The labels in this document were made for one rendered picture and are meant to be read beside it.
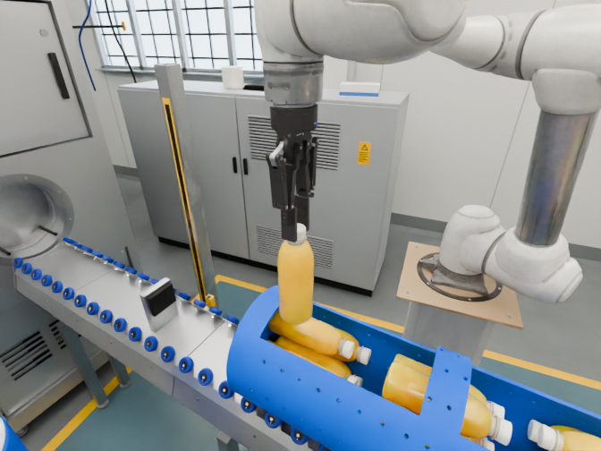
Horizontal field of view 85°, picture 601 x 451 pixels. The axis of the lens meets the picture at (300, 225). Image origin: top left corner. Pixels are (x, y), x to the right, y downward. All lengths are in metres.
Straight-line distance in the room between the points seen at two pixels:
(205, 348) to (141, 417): 1.13
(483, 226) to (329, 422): 0.76
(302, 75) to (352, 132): 1.64
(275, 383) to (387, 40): 0.64
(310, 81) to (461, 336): 1.08
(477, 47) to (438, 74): 2.48
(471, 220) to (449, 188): 2.34
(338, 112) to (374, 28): 1.78
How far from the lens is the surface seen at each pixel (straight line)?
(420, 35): 0.36
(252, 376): 0.78
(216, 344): 1.14
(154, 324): 1.22
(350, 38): 0.38
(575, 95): 0.85
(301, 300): 0.68
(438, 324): 1.34
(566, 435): 0.86
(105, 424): 2.28
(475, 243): 1.19
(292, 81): 0.50
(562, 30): 0.84
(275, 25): 0.48
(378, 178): 2.17
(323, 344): 0.83
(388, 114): 2.06
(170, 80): 1.22
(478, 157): 3.42
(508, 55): 0.88
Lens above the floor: 1.77
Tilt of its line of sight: 30 degrees down
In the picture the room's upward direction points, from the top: straight up
